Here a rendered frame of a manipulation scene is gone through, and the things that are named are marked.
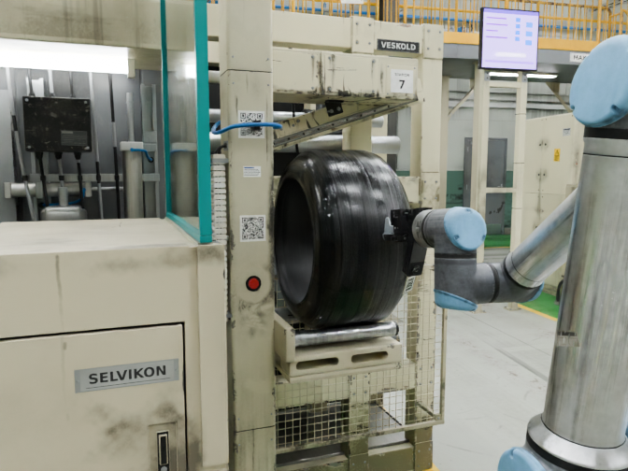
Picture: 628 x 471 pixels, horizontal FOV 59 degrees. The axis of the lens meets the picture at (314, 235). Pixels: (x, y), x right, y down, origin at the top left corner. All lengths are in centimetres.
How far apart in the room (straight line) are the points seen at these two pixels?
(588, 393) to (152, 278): 65
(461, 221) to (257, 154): 65
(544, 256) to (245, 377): 92
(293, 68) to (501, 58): 392
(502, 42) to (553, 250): 463
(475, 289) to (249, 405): 80
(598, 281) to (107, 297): 69
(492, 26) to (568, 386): 496
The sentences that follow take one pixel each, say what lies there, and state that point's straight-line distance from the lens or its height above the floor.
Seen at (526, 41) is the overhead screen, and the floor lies 259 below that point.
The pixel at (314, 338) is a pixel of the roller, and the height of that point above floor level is 90.
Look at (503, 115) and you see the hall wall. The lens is 1287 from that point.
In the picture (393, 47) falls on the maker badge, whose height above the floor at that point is 189.
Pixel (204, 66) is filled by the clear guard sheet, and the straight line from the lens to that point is 88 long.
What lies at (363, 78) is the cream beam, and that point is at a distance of 199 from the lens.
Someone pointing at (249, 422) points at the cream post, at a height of 64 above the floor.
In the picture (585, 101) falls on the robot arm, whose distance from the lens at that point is 83.
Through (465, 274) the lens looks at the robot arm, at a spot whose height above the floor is 117.
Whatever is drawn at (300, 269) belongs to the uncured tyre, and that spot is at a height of 103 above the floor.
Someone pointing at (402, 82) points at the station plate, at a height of 169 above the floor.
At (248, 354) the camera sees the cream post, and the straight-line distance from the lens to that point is 165.
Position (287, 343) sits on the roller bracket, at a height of 91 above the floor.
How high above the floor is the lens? 138
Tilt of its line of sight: 7 degrees down
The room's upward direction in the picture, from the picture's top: straight up
